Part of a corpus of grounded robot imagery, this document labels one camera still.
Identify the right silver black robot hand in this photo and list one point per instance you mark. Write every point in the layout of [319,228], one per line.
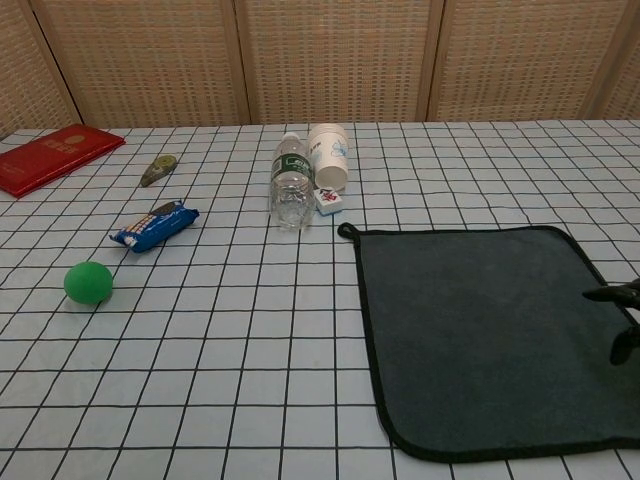
[625,294]

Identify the clear plastic water bottle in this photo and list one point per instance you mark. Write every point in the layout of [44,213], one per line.
[292,200]

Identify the yellow black triangular cloth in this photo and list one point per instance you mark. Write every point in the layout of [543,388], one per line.
[475,325]

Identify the woven bamboo folding screen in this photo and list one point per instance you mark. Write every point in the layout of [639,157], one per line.
[325,60]

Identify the white paper cup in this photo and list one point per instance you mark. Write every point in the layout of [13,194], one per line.
[330,155]

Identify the green ball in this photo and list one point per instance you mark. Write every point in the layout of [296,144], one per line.
[88,282]

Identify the white mahjong tile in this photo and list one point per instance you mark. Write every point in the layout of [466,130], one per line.
[328,202]

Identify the blue cookie packet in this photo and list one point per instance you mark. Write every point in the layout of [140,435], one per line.
[155,227]

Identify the red certificate book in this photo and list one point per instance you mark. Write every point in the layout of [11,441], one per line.
[50,160]

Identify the olive correction tape dispenser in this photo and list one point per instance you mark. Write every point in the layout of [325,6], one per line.
[157,172]

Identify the white checkered tablecloth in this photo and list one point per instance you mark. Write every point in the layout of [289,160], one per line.
[225,350]

